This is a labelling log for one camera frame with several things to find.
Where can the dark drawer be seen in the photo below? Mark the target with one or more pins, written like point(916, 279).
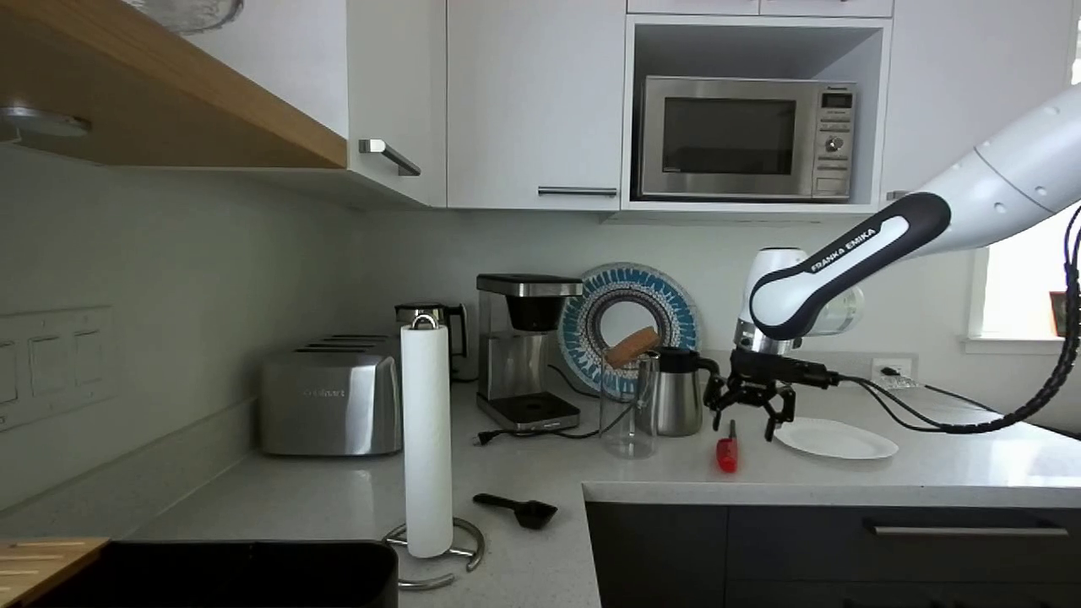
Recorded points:
point(904, 545)

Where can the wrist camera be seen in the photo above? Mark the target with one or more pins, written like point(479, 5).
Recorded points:
point(815, 372)

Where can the black electric kettle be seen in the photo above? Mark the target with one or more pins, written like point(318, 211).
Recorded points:
point(456, 325)

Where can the metal paper towel holder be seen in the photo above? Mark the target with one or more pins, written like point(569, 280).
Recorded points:
point(473, 540)

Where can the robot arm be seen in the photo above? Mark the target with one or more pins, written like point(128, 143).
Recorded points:
point(1005, 181)

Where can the clear glass carafe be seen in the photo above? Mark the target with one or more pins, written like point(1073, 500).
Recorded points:
point(628, 422)

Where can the white wall socket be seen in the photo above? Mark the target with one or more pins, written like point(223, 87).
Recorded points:
point(893, 371)

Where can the window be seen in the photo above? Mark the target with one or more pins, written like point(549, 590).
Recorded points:
point(1018, 287)

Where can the clear glass bowl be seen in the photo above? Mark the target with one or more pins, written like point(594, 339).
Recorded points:
point(190, 13)

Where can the black plastic scoop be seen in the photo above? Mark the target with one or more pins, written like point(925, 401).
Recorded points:
point(528, 511)

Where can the microwave door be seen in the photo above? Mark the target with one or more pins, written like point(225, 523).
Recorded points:
point(726, 135)

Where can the small red picture frame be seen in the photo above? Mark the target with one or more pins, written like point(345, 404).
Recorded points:
point(1057, 314)

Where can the blue patterned round platter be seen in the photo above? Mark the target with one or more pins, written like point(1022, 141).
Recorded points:
point(667, 300)

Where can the black steel coffee maker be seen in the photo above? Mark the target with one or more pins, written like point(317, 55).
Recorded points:
point(517, 363)

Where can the stainless steel toaster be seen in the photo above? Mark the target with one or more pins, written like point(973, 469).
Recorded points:
point(329, 405)

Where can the dark cabinet door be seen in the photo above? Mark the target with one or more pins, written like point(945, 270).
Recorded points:
point(657, 557)

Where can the stainless steel microwave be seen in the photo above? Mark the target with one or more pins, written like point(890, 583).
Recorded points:
point(747, 139)

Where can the white cabinet door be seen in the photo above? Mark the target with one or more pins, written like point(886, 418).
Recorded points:
point(397, 76)
point(536, 93)
point(954, 84)

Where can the microwave knob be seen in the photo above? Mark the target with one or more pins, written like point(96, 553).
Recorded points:
point(834, 143)

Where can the wooden cutting board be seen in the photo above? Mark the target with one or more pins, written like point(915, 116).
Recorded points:
point(38, 570)

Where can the white paper towel roll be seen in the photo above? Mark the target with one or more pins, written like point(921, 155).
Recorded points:
point(426, 439)

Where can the wooden shelf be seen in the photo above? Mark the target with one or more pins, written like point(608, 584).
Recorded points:
point(143, 93)

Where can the black sink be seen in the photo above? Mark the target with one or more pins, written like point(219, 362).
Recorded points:
point(228, 574)

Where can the red lighter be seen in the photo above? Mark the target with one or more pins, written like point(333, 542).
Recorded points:
point(727, 454)

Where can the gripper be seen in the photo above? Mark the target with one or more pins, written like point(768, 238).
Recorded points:
point(758, 371)

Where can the stainless steel thermal carafe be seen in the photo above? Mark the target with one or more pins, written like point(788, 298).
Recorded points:
point(677, 397)

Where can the white wall switch plate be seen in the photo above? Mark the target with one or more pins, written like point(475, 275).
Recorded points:
point(51, 367)

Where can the round under-shelf light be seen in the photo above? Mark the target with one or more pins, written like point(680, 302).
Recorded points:
point(42, 123)

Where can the white upper cabinet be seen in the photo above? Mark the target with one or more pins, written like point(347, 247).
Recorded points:
point(532, 101)

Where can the clear glass jar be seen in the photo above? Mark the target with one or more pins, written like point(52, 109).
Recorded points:
point(844, 311)

